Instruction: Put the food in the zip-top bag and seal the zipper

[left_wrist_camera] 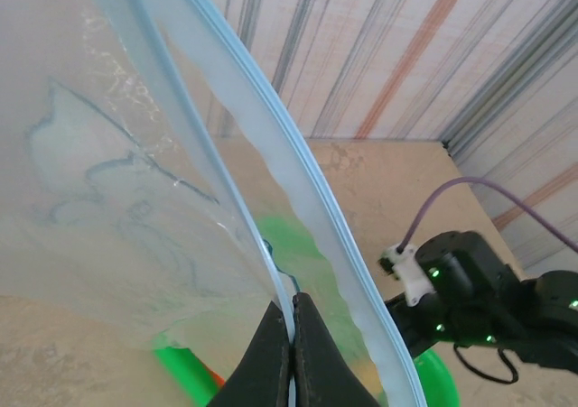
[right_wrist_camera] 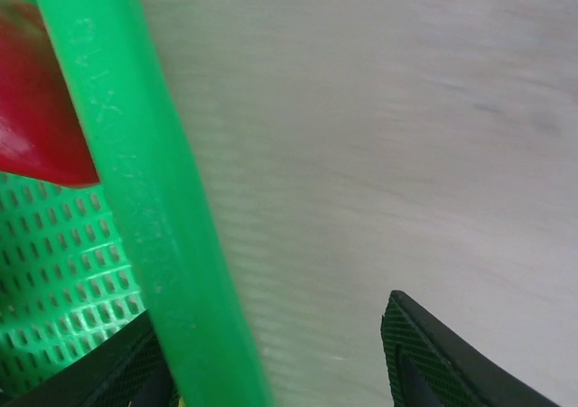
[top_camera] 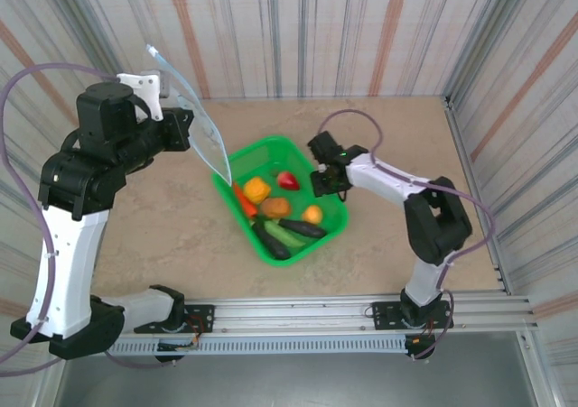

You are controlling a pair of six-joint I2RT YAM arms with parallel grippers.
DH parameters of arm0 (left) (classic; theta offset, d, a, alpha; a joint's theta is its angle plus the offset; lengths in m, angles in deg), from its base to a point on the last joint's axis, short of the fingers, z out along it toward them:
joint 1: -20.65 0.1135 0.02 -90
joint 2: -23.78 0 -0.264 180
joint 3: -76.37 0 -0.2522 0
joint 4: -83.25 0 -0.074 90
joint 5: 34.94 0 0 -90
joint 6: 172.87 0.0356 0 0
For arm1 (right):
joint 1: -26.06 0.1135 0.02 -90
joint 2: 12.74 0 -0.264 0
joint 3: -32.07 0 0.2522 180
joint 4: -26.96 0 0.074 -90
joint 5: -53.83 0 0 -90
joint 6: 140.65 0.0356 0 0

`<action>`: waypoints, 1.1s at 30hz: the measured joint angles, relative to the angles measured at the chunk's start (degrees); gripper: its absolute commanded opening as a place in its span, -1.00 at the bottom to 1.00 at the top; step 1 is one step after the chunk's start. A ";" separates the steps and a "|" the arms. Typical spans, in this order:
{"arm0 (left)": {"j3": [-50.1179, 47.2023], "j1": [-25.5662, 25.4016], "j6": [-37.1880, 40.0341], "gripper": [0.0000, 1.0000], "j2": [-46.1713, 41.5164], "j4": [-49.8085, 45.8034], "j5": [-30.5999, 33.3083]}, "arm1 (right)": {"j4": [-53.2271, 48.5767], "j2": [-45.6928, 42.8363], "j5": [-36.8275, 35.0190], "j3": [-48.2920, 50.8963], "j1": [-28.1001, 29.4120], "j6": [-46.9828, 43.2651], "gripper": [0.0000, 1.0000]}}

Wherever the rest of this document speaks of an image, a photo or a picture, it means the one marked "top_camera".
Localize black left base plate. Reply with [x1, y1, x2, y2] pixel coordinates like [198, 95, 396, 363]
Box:
[135, 304, 216, 336]

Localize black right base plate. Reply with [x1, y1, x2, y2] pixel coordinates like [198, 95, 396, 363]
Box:
[369, 301, 455, 332]

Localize red toy strawberry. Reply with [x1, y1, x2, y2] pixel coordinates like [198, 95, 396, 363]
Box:
[276, 171, 302, 192]

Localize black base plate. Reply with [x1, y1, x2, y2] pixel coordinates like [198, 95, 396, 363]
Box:
[135, 304, 216, 336]
[369, 301, 455, 332]

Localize aluminium side frame rail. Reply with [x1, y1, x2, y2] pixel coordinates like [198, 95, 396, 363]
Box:
[444, 94, 514, 296]

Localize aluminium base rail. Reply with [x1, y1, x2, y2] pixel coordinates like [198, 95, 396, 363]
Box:
[107, 291, 541, 336]

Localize slotted grey cable duct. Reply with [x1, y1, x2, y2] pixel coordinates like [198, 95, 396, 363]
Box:
[110, 336, 410, 355]

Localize orange toy carrot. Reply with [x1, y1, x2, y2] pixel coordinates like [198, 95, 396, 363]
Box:
[232, 181, 259, 219]

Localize grey metal panel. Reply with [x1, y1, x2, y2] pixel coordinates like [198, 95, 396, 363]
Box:
[44, 332, 543, 407]

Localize red black base wires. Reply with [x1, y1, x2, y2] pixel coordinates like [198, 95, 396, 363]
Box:
[155, 316, 202, 352]
[406, 319, 437, 359]

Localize small orange toy fruit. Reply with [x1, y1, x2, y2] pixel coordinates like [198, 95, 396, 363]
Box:
[301, 204, 325, 226]

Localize green plastic basket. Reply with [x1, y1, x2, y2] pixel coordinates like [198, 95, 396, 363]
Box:
[211, 134, 351, 268]

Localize yellow orange toy pepper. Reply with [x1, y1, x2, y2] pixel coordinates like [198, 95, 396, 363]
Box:
[242, 176, 273, 204]

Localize dark purple toy eggplant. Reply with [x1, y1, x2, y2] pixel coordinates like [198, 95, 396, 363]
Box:
[277, 217, 328, 240]
[250, 219, 293, 262]

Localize clear zip-top bag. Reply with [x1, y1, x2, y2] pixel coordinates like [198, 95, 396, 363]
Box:
[144, 42, 234, 187]

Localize green toy cucumber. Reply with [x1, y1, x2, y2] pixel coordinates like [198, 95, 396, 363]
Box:
[256, 216, 308, 249]

